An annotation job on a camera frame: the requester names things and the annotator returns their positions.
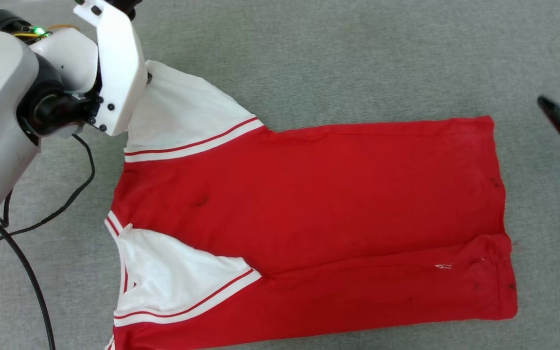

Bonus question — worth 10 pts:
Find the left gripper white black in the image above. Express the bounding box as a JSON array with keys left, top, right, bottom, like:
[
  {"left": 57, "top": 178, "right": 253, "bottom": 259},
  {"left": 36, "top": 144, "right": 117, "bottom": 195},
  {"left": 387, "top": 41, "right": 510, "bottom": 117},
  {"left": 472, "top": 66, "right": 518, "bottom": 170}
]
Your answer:
[{"left": 0, "top": 0, "right": 149, "bottom": 137}]

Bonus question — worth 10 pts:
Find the red and white garment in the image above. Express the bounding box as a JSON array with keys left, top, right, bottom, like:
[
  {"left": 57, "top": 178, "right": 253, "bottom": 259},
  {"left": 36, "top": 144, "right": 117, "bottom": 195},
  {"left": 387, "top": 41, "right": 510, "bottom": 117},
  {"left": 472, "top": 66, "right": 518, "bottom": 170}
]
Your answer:
[{"left": 105, "top": 59, "right": 519, "bottom": 350}]

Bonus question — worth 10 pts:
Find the thin black cable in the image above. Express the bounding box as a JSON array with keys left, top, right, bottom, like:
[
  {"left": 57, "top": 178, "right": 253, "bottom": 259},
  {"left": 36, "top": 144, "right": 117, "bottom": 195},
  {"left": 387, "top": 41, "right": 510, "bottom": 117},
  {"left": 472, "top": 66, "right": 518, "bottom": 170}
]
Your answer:
[{"left": 0, "top": 134, "right": 97, "bottom": 254}]

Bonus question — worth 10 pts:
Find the thick black cable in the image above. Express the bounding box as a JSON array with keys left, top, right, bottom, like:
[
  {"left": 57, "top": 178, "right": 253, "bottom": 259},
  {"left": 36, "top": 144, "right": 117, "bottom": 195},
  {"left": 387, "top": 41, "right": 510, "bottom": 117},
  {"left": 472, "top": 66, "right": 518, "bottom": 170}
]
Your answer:
[{"left": 0, "top": 193, "right": 57, "bottom": 350}]

